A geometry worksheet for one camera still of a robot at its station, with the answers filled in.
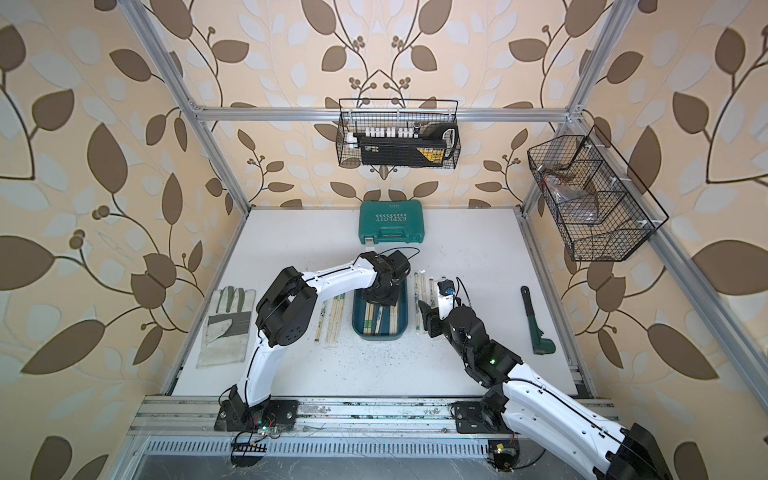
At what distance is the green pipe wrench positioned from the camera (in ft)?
2.83

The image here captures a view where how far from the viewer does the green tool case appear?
1.10m

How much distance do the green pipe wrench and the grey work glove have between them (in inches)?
34.0

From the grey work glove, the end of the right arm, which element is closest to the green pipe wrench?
the end of the right arm

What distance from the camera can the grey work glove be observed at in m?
0.86

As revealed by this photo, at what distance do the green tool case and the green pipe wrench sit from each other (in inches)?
16.0

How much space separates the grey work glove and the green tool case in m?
0.45

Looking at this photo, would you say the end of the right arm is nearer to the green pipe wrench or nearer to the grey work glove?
the green pipe wrench
